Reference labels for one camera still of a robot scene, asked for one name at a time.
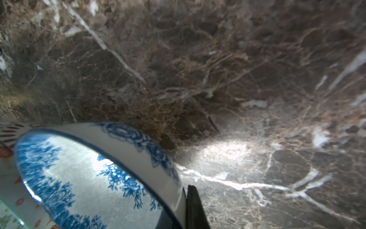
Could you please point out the white green-patterned bowl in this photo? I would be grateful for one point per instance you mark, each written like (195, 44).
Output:
(18, 209)

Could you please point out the blue floral bowl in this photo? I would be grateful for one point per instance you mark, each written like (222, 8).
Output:
(101, 175)

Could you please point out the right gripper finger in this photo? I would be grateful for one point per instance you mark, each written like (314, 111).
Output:
(195, 214)

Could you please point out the white red-patterned bowl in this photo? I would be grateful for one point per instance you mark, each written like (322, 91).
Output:
(10, 132)

